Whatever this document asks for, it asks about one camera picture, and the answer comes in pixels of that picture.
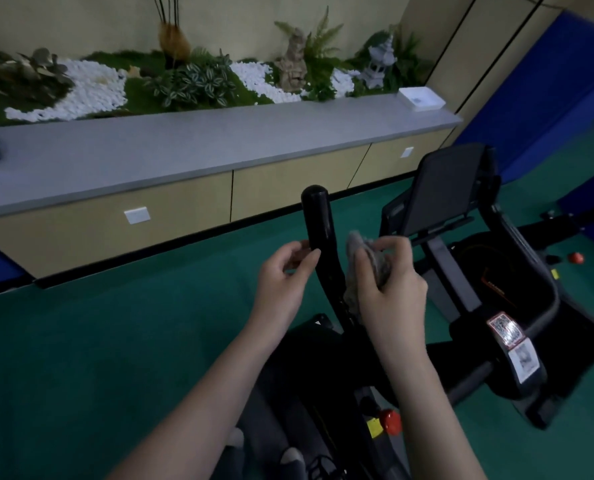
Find person's left hand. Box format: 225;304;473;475
249;241;323;346

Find person's right hand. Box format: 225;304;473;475
352;236;429;364

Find grey cleaning cloth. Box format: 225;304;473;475
343;231;394;315

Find person's right forearm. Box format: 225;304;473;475
377;345;489;480

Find person's left forearm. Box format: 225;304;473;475
106;322;290;480

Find black exercise bike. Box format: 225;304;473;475
272;143;594;480

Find black bike console screen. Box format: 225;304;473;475
399;143;489;240

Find white code sticker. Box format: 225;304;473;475
487;312;526;348

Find large red bike knob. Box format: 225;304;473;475
378;409;403;436

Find person's dark trousers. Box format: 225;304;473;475
224;340;338;480

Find long cabinet with grey top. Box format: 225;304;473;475
0;93;464;280

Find white flat box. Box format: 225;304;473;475
397;87;447;112

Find white picture sticker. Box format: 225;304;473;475
508;339;541;384

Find patch of white pebbles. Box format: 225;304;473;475
230;61;304;105
330;68;362;99
4;59;128;122

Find grey shoe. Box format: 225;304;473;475
279;447;308;480
224;427;246;463

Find brown stone statue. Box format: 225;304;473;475
275;28;309;93

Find grey stone lantern ornament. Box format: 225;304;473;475
360;36;396;90

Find variegated leaf plant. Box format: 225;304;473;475
144;52;238;110

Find green fern plant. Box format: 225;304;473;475
274;6;348;70

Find green moss bed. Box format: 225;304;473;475
0;45;430;128

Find dried brown branch plant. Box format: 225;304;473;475
0;46;75;126

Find large blue wall pad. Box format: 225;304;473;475
451;10;594;184

